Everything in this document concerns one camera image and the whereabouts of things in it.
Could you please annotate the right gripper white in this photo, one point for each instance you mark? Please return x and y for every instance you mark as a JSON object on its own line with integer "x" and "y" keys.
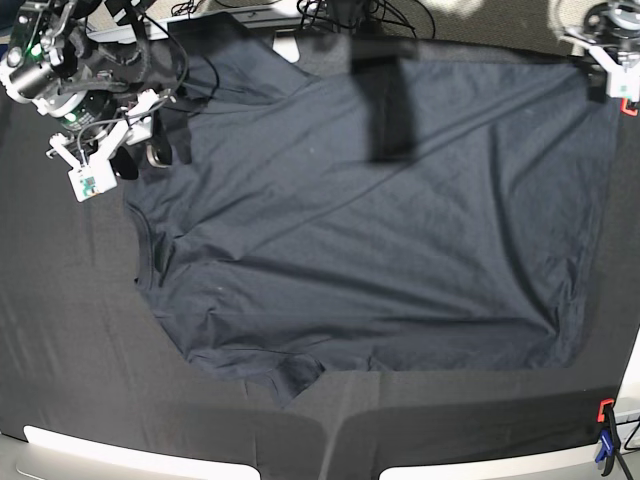
{"x": 105, "y": 137}

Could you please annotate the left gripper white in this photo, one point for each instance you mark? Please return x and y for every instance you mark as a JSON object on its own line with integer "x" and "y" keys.
{"x": 606, "y": 61}

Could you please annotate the black t-shirt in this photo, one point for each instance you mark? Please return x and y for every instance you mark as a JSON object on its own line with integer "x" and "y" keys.
{"x": 406, "y": 214}

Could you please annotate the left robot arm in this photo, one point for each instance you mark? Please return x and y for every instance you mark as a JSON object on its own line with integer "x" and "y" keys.
{"x": 609, "y": 36}

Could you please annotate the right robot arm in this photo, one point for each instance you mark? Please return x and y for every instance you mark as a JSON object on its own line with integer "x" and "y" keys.
{"x": 107, "y": 97}

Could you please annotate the orange clamp top right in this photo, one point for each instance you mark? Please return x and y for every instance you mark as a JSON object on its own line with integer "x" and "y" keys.
{"x": 629, "y": 107}

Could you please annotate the white tab on table edge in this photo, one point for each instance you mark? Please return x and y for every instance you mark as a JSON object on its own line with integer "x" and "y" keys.
{"x": 286, "y": 46}

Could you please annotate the black table cover cloth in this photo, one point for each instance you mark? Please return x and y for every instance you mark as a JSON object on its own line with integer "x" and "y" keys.
{"x": 83, "y": 355}

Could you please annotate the orange blue clamp bottom right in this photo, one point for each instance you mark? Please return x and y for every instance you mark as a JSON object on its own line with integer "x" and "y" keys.
{"x": 609, "y": 441}

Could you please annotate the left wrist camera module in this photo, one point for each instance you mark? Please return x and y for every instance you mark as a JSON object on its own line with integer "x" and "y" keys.
{"x": 623, "y": 83}

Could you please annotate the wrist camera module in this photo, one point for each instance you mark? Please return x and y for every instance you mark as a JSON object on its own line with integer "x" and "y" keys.
{"x": 91, "y": 180}
{"x": 623, "y": 83}

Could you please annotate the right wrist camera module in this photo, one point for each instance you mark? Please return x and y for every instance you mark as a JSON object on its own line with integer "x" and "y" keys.
{"x": 91, "y": 180}

